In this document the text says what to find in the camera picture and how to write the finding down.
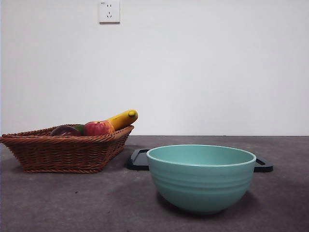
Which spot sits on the teal ribbed bowl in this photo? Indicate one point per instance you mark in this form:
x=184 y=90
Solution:
x=200 y=188

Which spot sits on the red apple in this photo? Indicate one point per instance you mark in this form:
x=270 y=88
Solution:
x=95 y=129

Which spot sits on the white wall socket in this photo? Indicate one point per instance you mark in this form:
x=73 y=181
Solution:
x=108 y=14

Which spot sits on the yellow banana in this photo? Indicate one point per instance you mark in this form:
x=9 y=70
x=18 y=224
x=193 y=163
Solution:
x=120 y=119

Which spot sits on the green fruit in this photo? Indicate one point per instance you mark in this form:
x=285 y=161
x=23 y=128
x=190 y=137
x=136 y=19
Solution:
x=79 y=128

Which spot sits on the dark rectangular tray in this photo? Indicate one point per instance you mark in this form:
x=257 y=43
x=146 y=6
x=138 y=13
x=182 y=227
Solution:
x=136 y=164

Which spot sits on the brown wicker basket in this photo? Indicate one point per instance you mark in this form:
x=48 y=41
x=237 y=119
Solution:
x=60 y=154

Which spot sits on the dark purple plum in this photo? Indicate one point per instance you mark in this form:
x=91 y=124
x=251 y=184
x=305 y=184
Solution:
x=64 y=131

